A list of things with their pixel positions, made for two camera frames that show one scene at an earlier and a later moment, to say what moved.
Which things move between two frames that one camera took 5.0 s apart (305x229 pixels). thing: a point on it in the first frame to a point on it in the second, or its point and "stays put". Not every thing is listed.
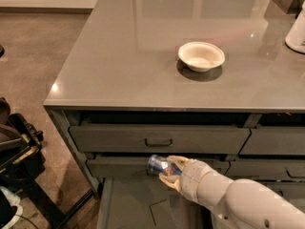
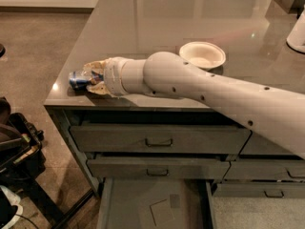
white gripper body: x=194 y=176 to x=111 y=75
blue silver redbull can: x=156 y=165 to x=80 y=84
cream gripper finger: x=181 y=161 to x=95 y=66
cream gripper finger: x=173 y=181 to x=99 y=88
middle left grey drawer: x=132 y=167 stays put
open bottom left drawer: x=149 y=203 stays put
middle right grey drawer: x=266 y=169 stays put
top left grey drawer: x=159 y=139 stays put
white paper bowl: x=201 y=56 stays put
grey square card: x=161 y=212 stays put
